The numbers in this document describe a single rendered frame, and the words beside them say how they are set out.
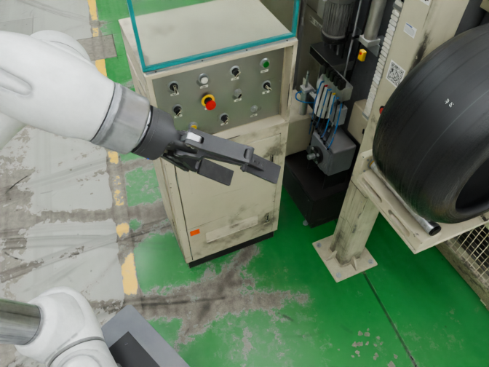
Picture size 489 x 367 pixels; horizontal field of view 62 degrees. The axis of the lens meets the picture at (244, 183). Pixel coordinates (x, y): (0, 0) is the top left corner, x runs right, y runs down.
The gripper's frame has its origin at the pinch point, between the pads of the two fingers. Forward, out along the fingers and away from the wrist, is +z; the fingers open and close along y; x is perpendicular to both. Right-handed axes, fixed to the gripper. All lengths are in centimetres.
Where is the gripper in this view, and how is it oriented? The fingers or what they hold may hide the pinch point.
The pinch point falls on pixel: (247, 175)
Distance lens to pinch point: 69.6
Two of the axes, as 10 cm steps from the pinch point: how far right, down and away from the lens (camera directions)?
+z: 7.8, 3.2, 5.4
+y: -5.7, 0.3, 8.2
